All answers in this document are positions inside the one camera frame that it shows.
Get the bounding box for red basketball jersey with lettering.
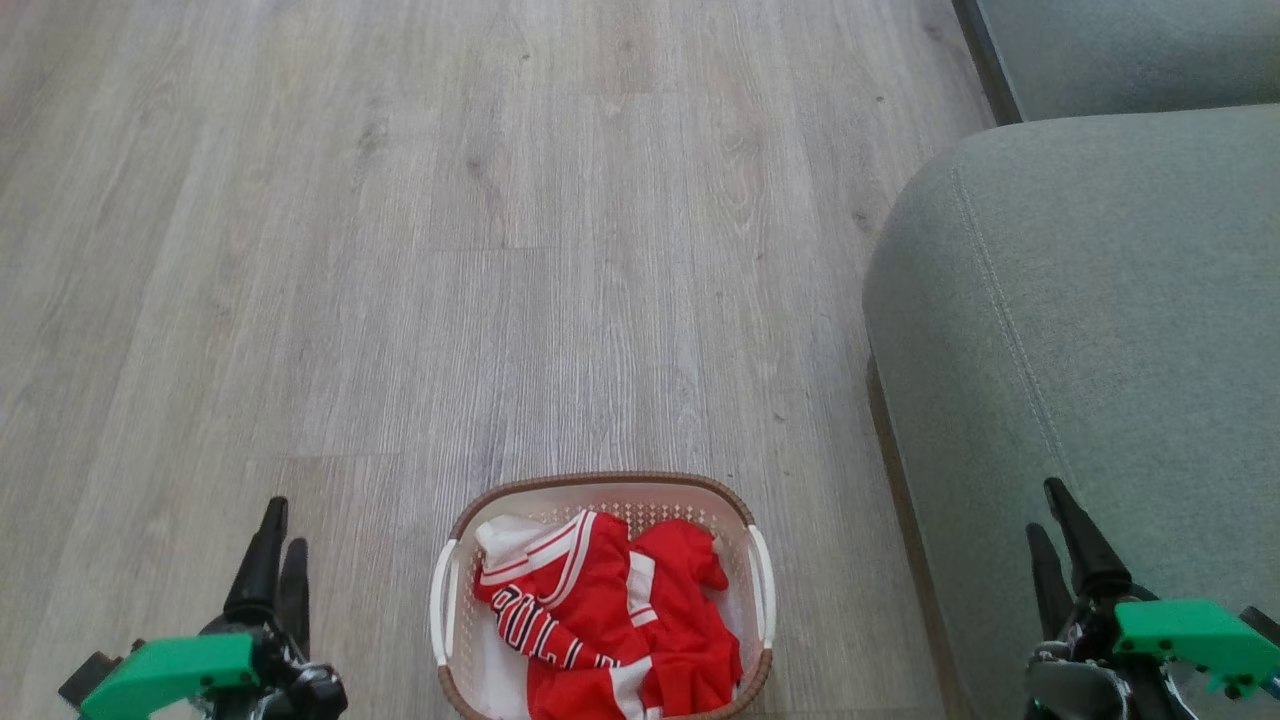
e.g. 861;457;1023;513
473;509;656;720

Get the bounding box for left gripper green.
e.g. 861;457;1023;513
78;497;349;720

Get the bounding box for grey-green fabric sofa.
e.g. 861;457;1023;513
862;0;1280;720

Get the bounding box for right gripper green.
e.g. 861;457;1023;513
1024;477;1280;720

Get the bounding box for white laundry basket brown rim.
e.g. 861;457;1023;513
430;471;777;720

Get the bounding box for red shorts with white stripe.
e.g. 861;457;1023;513
628;518;744;717

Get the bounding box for white cloth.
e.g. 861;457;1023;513
470;514;561;720

